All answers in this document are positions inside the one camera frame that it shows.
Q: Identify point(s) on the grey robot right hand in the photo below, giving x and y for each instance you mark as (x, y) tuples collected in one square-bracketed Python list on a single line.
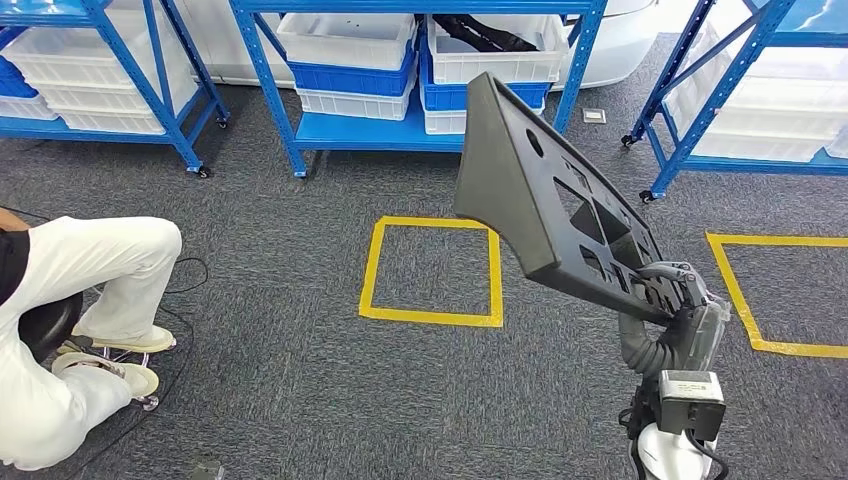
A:
[(705, 331)]

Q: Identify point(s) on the black perforated plastic panel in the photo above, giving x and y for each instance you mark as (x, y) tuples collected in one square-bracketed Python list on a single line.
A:
[(503, 166)]

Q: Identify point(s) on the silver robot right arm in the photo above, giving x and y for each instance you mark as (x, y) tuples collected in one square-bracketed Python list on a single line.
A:
[(639, 344)]

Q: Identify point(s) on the blue metal shelf rack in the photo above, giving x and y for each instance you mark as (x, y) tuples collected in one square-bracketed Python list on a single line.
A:
[(762, 167), (371, 132), (156, 106)]

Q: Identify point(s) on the black curved part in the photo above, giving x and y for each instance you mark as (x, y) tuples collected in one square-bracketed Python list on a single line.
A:
[(490, 33)]

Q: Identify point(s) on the yellow floor tape square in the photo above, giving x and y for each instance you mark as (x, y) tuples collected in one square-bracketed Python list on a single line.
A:
[(795, 349), (430, 318)]

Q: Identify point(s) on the white car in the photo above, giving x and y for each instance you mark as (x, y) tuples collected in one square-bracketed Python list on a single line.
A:
[(616, 46)]

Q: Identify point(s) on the person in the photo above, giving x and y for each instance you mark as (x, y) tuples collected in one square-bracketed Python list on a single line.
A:
[(86, 265)]

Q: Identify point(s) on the black round stool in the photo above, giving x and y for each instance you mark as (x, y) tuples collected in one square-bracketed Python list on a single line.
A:
[(50, 324)]

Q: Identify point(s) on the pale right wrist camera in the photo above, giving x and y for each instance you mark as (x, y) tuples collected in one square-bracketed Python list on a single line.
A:
[(692, 404)]

